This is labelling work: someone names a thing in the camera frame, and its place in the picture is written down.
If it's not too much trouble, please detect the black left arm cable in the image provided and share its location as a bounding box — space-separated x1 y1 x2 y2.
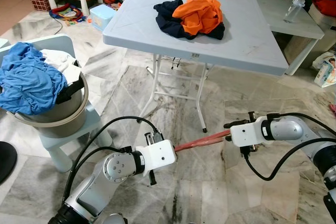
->
67 146 132 188
62 116 159 206

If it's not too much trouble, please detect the grey robot foot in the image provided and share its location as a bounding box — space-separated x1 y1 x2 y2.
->
97 214 127 224

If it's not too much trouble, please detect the small white side table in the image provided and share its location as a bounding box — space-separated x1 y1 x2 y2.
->
255 0 326 75

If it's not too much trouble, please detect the black cloth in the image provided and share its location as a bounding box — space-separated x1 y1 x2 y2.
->
55 80 85 104

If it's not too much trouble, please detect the navy blue garment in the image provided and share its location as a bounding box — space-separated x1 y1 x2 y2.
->
153 0 226 41

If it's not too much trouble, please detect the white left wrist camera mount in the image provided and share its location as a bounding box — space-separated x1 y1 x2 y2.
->
138 140 177 173

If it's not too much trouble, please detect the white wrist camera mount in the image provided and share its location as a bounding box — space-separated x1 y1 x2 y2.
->
138 140 177 173
230 121 266 148

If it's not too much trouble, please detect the black standing fan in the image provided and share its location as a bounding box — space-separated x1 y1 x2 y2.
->
0 141 17 185

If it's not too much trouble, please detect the colourful toy pile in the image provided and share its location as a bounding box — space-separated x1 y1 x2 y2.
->
48 4 87 25

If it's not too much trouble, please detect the pink plastic clothes hanger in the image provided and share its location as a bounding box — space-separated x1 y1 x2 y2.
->
174 129 232 153

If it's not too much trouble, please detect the clear plastic bottle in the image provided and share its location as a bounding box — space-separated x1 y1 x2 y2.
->
283 0 306 24

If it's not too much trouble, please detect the diaper package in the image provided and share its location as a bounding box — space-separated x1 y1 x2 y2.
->
313 51 336 88

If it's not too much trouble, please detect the white laundry basket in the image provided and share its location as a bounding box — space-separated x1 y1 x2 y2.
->
307 4 336 41

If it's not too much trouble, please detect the light blue storage box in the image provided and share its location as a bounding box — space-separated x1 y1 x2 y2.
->
89 5 117 30

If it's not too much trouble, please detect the orange shirt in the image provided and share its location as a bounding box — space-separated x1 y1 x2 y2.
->
172 0 223 37

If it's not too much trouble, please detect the beige wicker basket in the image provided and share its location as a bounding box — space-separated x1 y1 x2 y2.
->
283 34 316 70

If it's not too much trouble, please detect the grey laundry basin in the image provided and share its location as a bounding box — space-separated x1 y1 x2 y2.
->
10 74 89 139

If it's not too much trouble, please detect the red cloth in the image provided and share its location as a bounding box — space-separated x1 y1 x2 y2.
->
312 0 336 17

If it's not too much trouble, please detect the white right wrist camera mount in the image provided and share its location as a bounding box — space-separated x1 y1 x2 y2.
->
230 121 266 148

